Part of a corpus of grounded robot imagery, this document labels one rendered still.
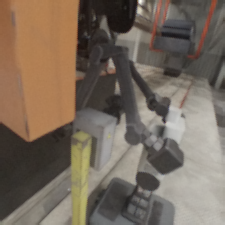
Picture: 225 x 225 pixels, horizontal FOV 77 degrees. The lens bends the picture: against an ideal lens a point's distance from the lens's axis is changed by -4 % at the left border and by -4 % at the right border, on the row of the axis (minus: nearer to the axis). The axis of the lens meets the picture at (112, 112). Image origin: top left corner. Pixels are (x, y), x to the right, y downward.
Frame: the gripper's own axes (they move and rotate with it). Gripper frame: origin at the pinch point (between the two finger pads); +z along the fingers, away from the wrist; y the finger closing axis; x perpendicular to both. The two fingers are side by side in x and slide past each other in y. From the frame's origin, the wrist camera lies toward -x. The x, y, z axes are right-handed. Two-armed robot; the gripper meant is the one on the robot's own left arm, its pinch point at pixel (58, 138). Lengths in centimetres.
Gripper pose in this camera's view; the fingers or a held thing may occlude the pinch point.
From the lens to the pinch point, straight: 102.4
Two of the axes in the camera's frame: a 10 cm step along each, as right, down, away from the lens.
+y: -4.3, 3.5, -8.3
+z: -5.6, 6.2, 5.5
